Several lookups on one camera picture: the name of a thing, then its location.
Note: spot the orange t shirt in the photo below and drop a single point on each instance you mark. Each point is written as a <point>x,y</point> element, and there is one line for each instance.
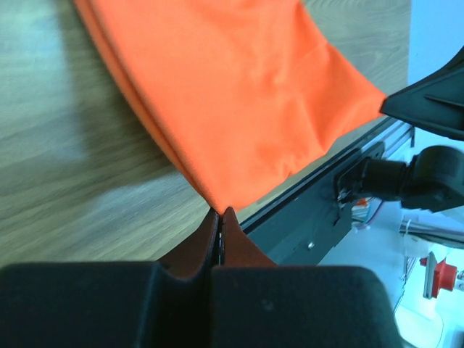
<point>239,95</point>

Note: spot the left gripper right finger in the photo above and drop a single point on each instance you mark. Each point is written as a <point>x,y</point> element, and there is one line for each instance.
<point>256,303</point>

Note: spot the red clamp fixture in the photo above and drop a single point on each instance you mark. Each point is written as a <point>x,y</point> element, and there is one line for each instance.
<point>440,276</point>

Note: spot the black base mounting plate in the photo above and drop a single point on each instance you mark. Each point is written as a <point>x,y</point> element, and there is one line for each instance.
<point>304,223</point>

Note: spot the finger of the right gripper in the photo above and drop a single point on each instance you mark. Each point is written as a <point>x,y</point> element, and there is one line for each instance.
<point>433,104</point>

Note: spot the aluminium frame rail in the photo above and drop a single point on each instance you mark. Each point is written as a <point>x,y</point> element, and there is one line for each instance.
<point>381,132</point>

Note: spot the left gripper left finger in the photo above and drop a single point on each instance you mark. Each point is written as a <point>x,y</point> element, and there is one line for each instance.
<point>162,303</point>

